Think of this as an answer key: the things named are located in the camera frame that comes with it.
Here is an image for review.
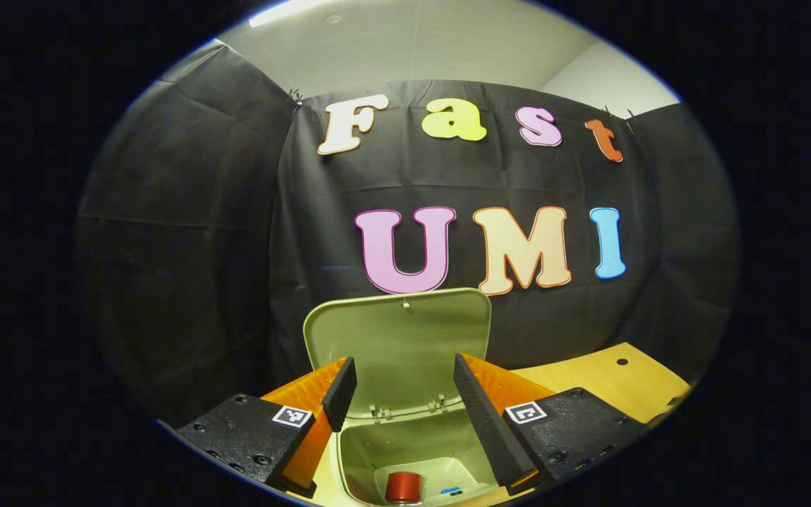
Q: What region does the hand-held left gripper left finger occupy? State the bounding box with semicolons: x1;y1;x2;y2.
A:
177;356;358;499

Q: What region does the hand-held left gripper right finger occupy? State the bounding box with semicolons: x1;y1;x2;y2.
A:
453;352;649;496

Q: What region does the green desktop garbage bin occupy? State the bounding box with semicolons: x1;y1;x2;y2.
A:
303;287;519;507

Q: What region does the orange pop can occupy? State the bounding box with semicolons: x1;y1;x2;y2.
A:
384;472;424;503

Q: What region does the wooden desktop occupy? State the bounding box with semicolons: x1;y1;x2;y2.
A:
258;343;691;507

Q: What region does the black backdrop cloth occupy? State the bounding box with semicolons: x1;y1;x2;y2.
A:
75;39;741;427

